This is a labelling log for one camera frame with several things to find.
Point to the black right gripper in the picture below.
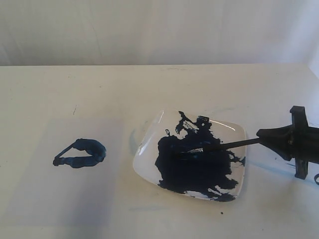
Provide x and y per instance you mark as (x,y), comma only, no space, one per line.
(299,141)

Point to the black paintbrush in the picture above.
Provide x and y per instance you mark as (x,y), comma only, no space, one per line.
(210,148)

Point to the white square paint plate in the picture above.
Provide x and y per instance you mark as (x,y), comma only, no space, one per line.
(216,176)

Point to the white paper sheet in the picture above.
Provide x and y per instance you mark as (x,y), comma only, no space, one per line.
(71,176)

